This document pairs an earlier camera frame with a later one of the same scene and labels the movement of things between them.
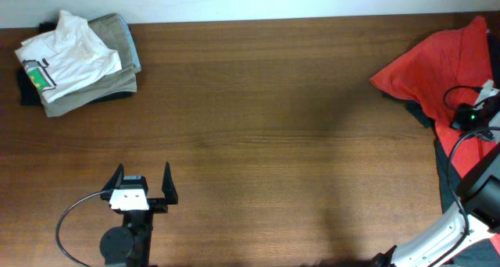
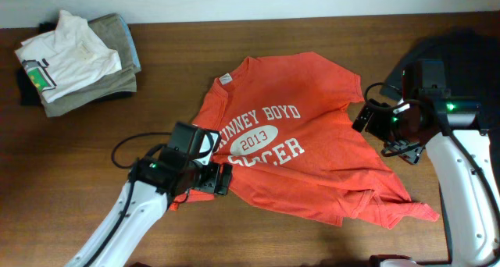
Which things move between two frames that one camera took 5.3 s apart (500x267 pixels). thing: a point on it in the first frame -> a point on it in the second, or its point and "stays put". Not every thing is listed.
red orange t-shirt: (441, 75) -> (290, 129)
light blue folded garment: (133, 48) stays put
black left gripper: (161, 205) -> (212, 183)
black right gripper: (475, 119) -> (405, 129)
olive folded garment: (112, 30) stays put
